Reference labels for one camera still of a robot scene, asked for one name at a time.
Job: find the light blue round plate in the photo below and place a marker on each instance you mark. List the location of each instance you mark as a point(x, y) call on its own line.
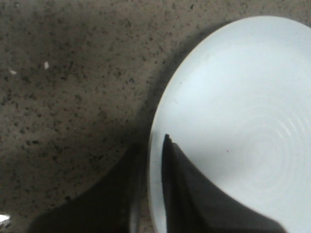
point(239, 107)

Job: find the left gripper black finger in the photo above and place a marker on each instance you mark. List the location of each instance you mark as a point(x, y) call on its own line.
point(193, 204)

